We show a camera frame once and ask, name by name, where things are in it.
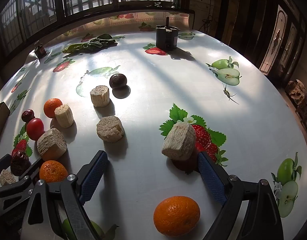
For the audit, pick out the dark purple passion fruit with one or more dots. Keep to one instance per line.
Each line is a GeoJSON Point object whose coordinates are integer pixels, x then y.
{"type": "Point", "coordinates": [117, 81]}

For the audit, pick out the carved wooden root ornament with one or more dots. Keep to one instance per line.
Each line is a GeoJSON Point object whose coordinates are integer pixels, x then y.
{"type": "Point", "coordinates": [296, 92]}

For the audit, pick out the dark ink bottle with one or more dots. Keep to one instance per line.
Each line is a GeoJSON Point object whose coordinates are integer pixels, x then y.
{"type": "Point", "coordinates": [40, 51]}

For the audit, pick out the red cherry tomato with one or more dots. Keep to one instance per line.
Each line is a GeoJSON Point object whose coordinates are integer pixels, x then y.
{"type": "Point", "coordinates": [35, 128]}

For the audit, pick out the large wrinkled red jujube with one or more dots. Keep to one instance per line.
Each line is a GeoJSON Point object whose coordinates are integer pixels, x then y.
{"type": "Point", "coordinates": [19, 163]}

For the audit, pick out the large sugarcane chunk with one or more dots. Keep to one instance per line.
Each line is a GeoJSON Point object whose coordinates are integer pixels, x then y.
{"type": "Point", "coordinates": [51, 145]}

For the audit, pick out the small dark red jujube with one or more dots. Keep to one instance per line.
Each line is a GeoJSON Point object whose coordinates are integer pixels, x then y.
{"type": "Point", "coordinates": [27, 115]}

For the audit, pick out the fruit print tablecloth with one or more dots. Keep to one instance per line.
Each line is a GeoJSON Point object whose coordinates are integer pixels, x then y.
{"type": "Point", "coordinates": [204, 77]}

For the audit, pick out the small orange tangerine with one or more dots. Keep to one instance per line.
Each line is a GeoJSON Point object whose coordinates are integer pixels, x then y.
{"type": "Point", "coordinates": [50, 106]}

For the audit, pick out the sugarcane chunk beside tangerine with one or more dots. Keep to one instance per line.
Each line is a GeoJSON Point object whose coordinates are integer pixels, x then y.
{"type": "Point", "coordinates": [64, 116]}

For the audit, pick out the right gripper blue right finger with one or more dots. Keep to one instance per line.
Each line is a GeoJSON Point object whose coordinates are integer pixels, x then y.
{"type": "Point", "coordinates": [214, 176]}

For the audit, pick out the black plant pot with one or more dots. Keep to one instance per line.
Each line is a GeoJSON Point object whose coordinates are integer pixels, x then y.
{"type": "Point", "coordinates": [166, 36]}

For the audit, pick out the green leafy vegetable bunch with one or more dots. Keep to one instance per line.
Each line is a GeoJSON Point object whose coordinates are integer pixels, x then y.
{"type": "Point", "coordinates": [101, 42]}

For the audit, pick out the large orange tangerine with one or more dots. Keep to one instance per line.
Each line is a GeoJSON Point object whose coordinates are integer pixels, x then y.
{"type": "Point", "coordinates": [176, 216]}

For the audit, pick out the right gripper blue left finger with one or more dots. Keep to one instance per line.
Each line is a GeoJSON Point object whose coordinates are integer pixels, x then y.
{"type": "Point", "coordinates": [90, 176]}

